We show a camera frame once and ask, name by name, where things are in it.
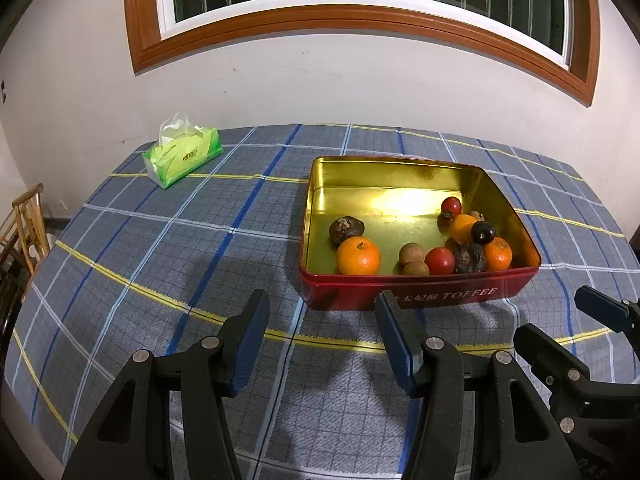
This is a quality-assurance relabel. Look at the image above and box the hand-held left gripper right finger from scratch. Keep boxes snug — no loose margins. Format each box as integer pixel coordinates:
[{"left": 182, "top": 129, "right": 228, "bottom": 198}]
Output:
[{"left": 375, "top": 290, "right": 581, "bottom": 480}]

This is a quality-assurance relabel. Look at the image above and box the green tissue pack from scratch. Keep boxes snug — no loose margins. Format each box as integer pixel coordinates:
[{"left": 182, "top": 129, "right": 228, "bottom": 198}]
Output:
[{"left": 142, "top": 112, "right": 224, "bottom": 190}]

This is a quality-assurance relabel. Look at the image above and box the red and gold tin box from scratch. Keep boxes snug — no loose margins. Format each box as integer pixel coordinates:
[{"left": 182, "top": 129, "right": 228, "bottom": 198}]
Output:
[{"left": 298, "top": 155, "right": 542, "bottom": 311}]

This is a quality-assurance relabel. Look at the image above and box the light wooden chair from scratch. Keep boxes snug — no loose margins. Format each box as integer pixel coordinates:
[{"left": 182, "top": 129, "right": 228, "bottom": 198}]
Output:
[{"left": 0, "top": 183, "right": 51, "bottom": 306}]

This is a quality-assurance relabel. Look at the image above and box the wrinkled dark passion fruit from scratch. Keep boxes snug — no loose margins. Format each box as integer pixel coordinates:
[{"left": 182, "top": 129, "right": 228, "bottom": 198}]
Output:
[{"left": 453, "top": 243, "right": 487, "bottom": 275}]

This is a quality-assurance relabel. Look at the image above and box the dark brown water chestnut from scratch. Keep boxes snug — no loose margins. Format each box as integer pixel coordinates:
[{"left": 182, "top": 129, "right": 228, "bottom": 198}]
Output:
[{"left": 329, "top": 216, "right": 365, "bottom": 248}]

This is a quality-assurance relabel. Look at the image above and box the smooth red tomato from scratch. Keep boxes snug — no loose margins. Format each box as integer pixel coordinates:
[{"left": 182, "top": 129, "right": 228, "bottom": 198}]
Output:
[{"left": 425, "top": 246, "right": 456, "bottom": 276}]

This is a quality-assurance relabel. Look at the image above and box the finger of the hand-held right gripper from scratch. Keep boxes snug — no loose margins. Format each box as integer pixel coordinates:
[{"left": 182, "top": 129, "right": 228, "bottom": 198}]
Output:
[
  {"left": 574, "top": 285, "right": 640, "bottom": 334},
  {"left": 514, "top": 323, "right": 592, "bottom": 402}
]

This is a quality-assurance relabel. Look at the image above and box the red tomato with green calyx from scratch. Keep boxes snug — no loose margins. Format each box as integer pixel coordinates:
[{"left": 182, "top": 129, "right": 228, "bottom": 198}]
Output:
[{"left": 438, "top": 196, "right": 463, "bottom": 226}]

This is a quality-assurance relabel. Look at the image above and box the blue plaid tablecloth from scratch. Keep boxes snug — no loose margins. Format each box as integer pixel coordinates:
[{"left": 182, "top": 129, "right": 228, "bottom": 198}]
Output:
[{"left": 4, "top": 122, "right": 640, "bottom": 480}]

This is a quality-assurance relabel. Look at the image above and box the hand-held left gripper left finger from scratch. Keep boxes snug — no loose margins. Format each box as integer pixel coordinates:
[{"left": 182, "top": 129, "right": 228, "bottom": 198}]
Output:
[{"left": 61, "top": 288, "right": 271, "bottom": 480}]

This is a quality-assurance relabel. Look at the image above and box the orange mandarin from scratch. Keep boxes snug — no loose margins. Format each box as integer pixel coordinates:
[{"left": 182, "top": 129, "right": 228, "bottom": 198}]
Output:
[
  {"left": 448, "top": 213, "right": 478, "bottom": 245},
  {"left": 336, "top": 236, "right": 382, "bottom": 276},
  {"left": 482, "top": 236, "right": 514, "bottom": 272}
]

